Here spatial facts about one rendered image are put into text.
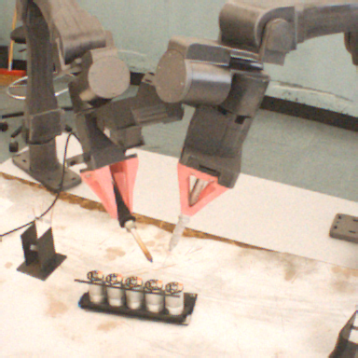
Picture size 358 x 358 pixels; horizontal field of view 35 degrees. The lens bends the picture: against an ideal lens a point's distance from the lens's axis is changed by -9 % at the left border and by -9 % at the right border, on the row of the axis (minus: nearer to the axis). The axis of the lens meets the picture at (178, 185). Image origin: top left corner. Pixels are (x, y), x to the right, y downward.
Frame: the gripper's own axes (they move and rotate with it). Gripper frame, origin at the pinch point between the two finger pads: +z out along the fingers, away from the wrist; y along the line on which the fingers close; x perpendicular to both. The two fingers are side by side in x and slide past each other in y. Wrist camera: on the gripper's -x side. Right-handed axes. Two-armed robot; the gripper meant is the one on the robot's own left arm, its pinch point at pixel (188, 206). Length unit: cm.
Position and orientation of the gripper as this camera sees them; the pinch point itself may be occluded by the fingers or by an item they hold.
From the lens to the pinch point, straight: 75.5
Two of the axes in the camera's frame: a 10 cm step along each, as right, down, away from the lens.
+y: -1.3, 4.8, -8.7
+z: -3.3, 8.0, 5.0
